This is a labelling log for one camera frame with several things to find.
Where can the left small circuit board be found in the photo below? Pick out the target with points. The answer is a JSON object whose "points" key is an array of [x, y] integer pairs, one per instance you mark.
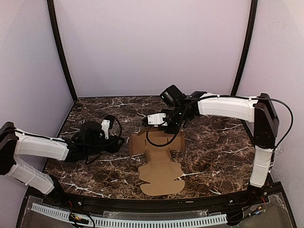
{"points": [[76, 219]]}

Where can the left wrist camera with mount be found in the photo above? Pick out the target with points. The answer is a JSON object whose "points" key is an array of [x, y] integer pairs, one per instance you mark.
{"points": [[107, 124]]}

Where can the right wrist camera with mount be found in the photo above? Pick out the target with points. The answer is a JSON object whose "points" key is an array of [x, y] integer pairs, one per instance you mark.
{"points": [[155, 120]]}

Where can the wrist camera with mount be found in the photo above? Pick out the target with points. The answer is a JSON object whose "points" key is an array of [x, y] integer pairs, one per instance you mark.
{"points": [[155, 120], [107, 124]]}

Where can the small circuit board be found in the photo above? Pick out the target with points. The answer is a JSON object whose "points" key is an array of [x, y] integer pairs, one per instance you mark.
{"points": [[255, 210], [76, 219]]}

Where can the right small circuit board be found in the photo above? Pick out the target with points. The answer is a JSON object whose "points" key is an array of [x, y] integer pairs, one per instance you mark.
{"points": [[255, 210]]}

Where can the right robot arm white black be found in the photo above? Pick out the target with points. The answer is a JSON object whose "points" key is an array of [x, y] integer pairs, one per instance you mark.
{"points": [[257, 110]]}

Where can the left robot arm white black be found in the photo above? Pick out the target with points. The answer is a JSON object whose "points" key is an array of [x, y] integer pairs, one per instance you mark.
{"points": [[92, 138]]}

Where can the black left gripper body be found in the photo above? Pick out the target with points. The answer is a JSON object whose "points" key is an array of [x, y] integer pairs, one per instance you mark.
{"points": [[111, 148]]}

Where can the black frame post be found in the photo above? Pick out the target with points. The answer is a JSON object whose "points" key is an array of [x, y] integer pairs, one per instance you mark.
{"points": [[246, 46], [60, 50]]}

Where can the brown cardboard box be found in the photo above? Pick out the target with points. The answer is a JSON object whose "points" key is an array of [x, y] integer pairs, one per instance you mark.
{"points": [[160, 174]]}

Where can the black front table rail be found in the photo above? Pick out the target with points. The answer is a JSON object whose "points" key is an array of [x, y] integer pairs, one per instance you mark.
{"points": [[228, 203]]}

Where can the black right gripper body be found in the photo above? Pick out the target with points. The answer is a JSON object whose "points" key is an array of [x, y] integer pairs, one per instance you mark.
{"points": [[176, 116]]}

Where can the white slotted cable duct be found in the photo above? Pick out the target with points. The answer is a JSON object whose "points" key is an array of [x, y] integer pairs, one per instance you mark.
{"points": [[192, 219]]}

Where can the right black frame post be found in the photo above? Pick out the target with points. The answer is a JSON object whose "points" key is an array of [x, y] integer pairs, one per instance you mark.
{"points": [[246, 46]]}

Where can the left black frame post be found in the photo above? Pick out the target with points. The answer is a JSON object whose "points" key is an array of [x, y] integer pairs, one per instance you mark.
{"points": [[60, 50]]}

